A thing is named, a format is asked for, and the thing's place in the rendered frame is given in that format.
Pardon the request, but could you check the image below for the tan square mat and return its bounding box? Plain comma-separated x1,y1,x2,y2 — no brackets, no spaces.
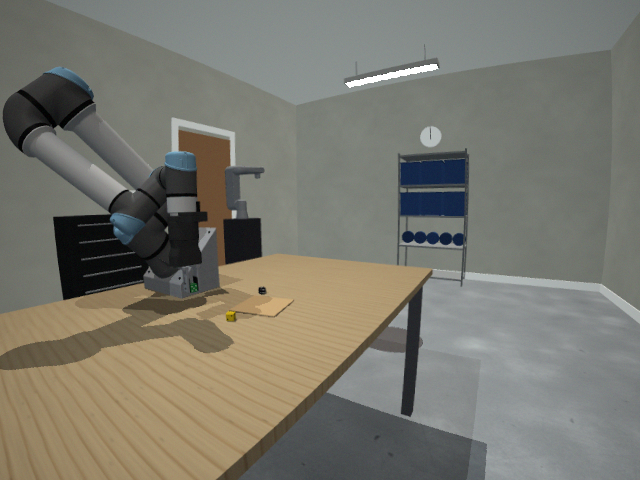
229,295,294,318

